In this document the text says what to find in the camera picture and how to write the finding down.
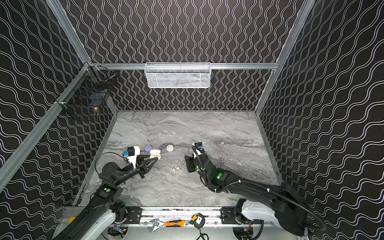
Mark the purple earbud charging case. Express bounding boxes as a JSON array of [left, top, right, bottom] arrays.
[[145, 145, 154, 153]]

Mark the cream earbud charging case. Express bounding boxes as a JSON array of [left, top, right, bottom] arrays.
[[150, 149, 161, 160]]

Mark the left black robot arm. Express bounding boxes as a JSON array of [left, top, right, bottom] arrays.
[[54, 155, 161, 240]]

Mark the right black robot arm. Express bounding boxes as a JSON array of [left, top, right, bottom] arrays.
[[185, 146, 327, 237]]

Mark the yellow black tape measure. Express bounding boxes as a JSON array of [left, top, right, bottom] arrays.
[[190, 213, 206, 230]]

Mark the yellow label sticker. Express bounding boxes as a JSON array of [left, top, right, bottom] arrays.
[[69, 217, 76, 224]]

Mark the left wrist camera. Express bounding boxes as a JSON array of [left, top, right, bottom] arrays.
[[123, 146, 140, 168]]

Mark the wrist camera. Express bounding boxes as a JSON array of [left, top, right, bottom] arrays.
[[123, 146, 140, 168], [193, 142, 205, 155]]

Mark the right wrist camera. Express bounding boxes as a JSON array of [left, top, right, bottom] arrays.
[[193, 142, 205, 155]]

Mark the adjustable wrench orange handle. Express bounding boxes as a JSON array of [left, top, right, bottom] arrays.
[[148, 219, 190, 233]]

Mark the black wire basket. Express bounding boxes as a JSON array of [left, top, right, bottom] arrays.
[[58, 66, 117, 122]]

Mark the white wire mesh basket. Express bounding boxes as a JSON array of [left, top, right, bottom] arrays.
[[144, 62, 212, 89]]

